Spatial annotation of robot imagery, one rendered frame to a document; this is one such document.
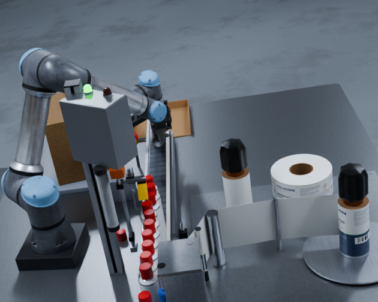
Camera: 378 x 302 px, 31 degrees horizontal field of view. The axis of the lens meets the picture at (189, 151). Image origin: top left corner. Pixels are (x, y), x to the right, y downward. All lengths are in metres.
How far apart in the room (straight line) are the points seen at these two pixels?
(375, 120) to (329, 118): 1.80
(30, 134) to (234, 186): 0.70
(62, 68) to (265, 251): 0.86
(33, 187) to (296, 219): 0.85
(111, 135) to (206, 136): 1.18
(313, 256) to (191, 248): 0.48
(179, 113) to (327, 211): 1.29
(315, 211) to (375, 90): 3.20
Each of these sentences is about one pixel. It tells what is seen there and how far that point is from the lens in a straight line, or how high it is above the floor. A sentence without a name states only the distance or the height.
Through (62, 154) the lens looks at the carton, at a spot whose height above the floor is 0.98.
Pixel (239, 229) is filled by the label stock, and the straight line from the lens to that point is 2.12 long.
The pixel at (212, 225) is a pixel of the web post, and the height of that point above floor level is 1.04.
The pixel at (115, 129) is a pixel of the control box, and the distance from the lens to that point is 1.87.
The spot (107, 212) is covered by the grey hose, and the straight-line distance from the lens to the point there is 2.01.
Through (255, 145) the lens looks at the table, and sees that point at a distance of 2.87.
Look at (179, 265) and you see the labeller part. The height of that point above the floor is 1.14.
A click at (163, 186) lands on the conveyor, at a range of 2.59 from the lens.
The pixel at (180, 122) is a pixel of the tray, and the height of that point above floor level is 0.83.
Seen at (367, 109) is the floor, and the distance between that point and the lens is 4.98.
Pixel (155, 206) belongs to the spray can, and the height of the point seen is 1.05.
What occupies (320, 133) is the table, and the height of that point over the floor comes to 0.83.
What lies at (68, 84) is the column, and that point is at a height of 1.50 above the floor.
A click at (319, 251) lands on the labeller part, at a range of 2.15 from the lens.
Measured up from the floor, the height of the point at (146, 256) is 1.08.
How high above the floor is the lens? 2.21
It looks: 28 degrees down
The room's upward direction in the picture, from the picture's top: 9 degrees counter-clockwise
